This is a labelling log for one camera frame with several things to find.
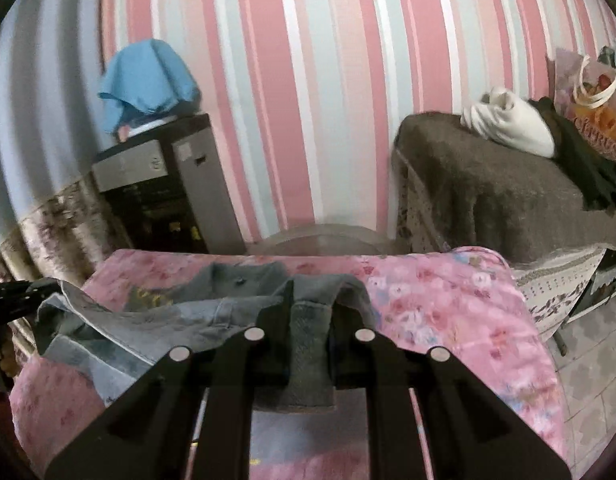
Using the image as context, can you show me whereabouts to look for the light blue denim garment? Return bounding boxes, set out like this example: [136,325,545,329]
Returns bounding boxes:
[34,261,381,413]

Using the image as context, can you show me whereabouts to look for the blue cloth cover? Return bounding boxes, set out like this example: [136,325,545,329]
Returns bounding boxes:
[98,38,201,134]

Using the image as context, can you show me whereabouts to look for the black garment on sofa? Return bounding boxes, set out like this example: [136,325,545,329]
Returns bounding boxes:
[529,98,616,212]

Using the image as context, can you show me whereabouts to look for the white folded cloth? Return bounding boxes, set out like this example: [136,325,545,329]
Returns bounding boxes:
[461,87,556,158]

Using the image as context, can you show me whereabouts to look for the white patterned sofa cloth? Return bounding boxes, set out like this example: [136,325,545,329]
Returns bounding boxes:
[393,152,610,340]

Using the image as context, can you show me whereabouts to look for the floral beige curtain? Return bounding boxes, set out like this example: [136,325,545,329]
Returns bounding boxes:
[0,174,127,286]

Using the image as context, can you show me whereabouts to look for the pink floral bed quilt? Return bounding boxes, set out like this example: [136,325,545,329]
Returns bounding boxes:
[10,247,567,479]

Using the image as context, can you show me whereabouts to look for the pink gift bag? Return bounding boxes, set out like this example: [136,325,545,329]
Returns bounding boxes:
[554,49,616,162]

